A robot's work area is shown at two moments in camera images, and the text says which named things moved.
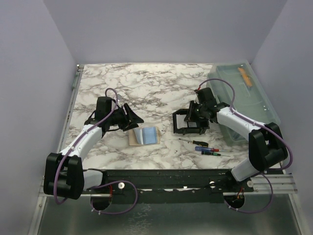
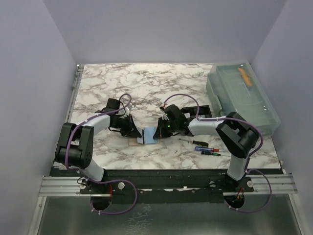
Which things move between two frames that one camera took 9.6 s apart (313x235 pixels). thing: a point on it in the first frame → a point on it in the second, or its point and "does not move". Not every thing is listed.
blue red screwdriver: (202, 148) does not move
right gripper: (190, 117) → (161, 132)
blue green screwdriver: (212, 153) does not move
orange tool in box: (247, 79) does not move
